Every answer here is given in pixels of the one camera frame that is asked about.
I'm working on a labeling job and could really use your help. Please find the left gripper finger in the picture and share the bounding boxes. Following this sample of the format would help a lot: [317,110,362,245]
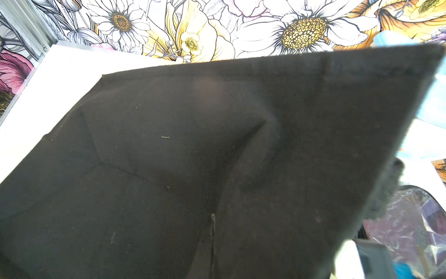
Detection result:
[209,213,218,279]

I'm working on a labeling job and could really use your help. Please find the black canvas bag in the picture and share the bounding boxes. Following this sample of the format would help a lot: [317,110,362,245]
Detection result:
[1,45,446,279]

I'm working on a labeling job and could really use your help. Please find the black paddle case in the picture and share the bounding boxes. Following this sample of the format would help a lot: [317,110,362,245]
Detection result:
[358,185,446,279]

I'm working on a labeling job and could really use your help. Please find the blue lid storage box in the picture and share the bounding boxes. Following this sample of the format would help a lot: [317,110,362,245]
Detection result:
[372,29,446,161]

